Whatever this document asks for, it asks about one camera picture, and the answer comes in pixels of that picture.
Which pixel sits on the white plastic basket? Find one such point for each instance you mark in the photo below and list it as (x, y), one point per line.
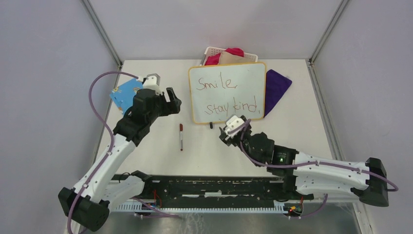
(210, 51)

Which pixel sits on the yellow framed whiteboard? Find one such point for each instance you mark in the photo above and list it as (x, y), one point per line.
(217, 92)

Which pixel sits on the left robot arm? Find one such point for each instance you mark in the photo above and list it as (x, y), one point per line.
(89, 202)

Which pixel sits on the beige folded cloth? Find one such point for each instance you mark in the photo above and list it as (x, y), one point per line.
(228, 58)

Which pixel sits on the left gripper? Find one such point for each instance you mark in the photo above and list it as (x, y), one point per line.
(171, 107)

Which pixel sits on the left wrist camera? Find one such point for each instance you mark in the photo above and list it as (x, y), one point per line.
(152, 81)

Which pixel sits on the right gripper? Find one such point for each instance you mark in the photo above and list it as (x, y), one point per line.
(228, 141)

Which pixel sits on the white slotted cable duct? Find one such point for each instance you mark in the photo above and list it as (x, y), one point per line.
(135, 206)

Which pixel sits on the blue cartoon print cloth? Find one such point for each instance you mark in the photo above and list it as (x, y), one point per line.
(122, 95)

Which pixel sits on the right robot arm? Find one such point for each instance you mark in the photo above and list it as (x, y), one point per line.
(305, 174)

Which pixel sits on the brown capped whiteboard marker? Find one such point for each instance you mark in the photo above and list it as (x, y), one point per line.
(181, 136)

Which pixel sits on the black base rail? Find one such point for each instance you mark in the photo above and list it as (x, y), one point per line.
(176, 191)

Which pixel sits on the purple cloth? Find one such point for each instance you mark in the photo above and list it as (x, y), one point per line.
(275, 87)

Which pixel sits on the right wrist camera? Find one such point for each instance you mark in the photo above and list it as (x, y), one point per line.
(235, 125)

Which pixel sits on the pink red cloth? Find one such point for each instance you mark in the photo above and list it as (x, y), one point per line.
(214, 60)

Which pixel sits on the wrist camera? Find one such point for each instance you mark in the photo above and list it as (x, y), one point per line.
(235, 125)
(152, 81)

